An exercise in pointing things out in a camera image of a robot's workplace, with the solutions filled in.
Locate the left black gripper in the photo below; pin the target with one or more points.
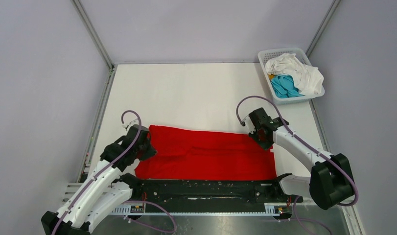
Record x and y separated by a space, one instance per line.
151 152

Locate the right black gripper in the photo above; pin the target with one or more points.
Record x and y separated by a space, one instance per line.
265 146

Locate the red t-shirt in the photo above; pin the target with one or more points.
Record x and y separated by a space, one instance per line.
204 155

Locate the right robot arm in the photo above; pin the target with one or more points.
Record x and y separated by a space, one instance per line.
330 181

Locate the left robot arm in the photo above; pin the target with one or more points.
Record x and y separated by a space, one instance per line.
104 188

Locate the teal t-shirt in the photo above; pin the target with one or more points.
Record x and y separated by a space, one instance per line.
283 86

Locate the white t-shirt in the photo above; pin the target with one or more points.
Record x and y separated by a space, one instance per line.
307 79

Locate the white plastic laundry basket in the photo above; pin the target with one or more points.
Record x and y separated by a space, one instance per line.
266 55

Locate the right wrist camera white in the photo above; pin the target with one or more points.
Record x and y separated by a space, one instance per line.
247 122

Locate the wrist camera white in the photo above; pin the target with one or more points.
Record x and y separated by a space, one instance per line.
129 124
247 122

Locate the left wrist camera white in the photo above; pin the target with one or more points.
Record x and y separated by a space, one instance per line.
129 124

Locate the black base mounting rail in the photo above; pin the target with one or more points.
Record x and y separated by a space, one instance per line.
205 197

